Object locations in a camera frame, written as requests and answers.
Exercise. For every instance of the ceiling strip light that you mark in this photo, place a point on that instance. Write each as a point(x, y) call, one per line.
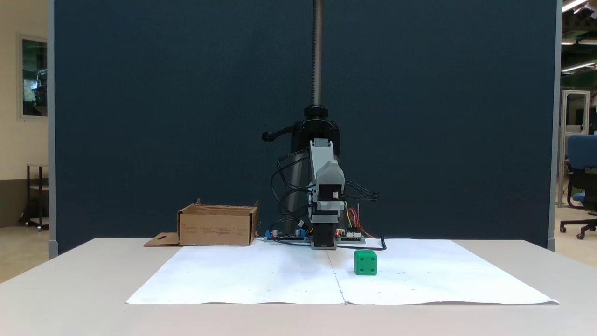
point(578, 66)
point(572, 4)

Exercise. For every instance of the green dice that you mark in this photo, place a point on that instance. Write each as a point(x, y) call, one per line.
point(365, 262)

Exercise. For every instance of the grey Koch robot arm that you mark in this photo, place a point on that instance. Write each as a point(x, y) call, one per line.
point(322, 158)

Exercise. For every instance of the circuit board with white connectors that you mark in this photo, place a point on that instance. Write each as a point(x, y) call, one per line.
point(350, 238)

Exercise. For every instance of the blue office chair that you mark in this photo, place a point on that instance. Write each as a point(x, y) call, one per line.
point(583, 154)

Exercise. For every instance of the dark wheeled cart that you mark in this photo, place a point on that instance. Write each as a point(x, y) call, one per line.
point(39, 196)

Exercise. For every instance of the framed wall window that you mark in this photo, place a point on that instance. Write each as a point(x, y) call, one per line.
point(35, 77)

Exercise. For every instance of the black stand with metal pole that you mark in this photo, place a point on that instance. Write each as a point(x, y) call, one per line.
point(317, 46)

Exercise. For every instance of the aluminium frame cabinet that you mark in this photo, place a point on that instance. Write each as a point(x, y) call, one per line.
point(563, 140)

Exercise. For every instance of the white paper sheet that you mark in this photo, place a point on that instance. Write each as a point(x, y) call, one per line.
point(433, 280)
point(252, 275)

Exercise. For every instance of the circuit board with blue terminals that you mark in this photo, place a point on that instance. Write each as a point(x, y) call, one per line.
point(284, 237)

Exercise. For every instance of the dark blue partition panel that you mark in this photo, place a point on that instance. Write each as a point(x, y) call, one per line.
point(140, 93)

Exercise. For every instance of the brown cardboard box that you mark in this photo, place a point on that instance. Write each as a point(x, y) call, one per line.
point(217, 228)

